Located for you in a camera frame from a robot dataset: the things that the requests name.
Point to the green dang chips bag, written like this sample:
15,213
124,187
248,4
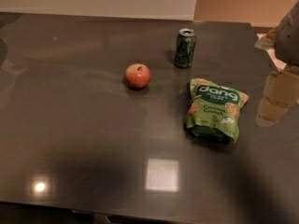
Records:
214,110

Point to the red apple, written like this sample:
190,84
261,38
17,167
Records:
137,76

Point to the green soda can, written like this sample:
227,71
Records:
186,41

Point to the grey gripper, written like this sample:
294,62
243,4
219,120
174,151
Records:
289,39

